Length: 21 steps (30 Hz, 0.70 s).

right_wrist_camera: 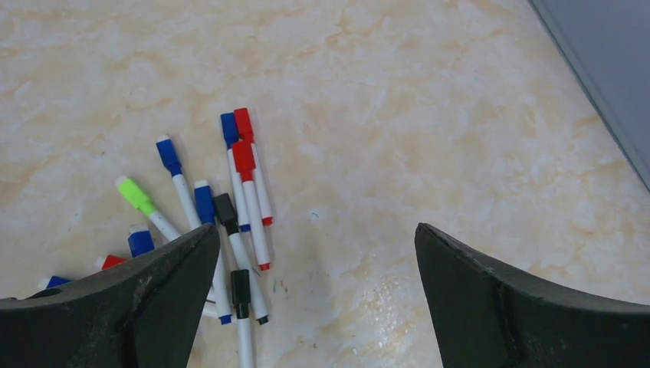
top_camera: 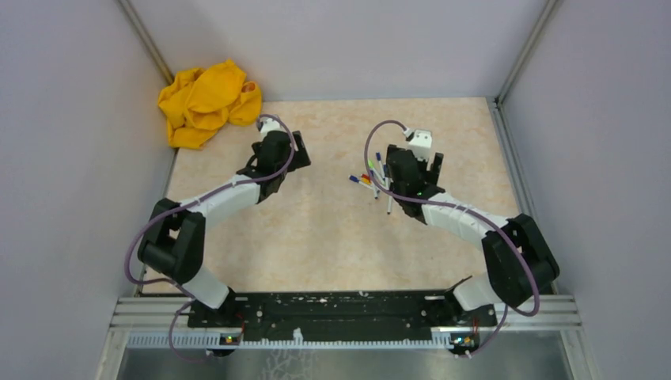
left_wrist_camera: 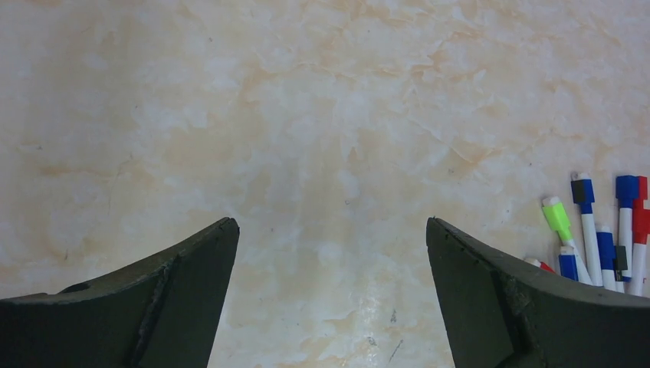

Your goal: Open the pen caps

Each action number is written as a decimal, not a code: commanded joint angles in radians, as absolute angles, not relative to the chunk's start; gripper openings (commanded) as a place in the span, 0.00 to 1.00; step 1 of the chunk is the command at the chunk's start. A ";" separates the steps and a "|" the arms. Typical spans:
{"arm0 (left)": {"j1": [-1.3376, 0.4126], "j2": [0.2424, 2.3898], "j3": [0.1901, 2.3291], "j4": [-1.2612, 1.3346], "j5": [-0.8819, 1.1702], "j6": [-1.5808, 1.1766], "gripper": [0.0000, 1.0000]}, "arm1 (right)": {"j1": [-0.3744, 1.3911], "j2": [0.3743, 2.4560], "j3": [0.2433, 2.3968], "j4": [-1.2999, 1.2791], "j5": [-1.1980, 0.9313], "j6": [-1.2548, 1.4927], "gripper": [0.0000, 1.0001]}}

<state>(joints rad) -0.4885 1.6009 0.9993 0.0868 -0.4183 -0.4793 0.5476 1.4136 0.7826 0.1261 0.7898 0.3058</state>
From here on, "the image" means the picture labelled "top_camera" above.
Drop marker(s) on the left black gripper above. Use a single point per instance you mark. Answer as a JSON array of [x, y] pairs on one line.
[[300, 157]]

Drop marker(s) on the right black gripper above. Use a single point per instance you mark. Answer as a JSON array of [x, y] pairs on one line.
[[431, 176]]

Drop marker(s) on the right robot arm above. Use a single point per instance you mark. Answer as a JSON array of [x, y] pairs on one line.
[[519, 263]]

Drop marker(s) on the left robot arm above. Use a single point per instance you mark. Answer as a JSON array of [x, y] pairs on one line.
[[174, 244]]

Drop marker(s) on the blue cap marker upper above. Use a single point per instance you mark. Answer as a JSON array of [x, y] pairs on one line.
[[380, 165]]

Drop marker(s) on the green cap marker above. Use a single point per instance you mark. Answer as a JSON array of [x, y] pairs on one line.
[[376, 173]]

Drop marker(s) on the yellow cap marker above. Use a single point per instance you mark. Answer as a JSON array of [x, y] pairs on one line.
[[371, 185]]

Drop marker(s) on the blue cap marker far left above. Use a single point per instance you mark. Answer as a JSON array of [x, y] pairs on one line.
[[359, 181]]

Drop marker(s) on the yellow crumpled cloth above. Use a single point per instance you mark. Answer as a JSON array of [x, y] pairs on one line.
[[200, 101]]

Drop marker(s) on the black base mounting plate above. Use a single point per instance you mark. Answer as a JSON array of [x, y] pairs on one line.
[[342, 316]]

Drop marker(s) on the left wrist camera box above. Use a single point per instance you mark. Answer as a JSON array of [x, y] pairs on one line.
[[267, 125]]

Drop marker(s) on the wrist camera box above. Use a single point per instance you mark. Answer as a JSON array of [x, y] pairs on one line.
[[267, 125], [419, 143]]

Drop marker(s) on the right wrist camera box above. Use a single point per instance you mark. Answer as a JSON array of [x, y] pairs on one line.
[[419, 143]]

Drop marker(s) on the aluminium front rail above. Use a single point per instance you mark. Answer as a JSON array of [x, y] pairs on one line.
[[162, 322]]

